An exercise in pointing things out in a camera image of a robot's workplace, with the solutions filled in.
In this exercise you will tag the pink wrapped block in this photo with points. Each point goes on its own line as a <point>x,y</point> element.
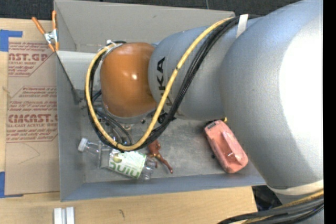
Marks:
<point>225,147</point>

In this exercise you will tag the clear plastic bottle green label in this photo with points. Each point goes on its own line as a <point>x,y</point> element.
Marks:
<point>126,162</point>

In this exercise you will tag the brown cardboard board red print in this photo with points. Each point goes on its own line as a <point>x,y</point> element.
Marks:
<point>31,160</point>

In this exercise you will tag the brown toy figure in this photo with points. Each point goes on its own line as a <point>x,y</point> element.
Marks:
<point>160,156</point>

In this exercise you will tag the grey metal bin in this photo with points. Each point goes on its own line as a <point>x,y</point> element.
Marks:
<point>189,144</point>

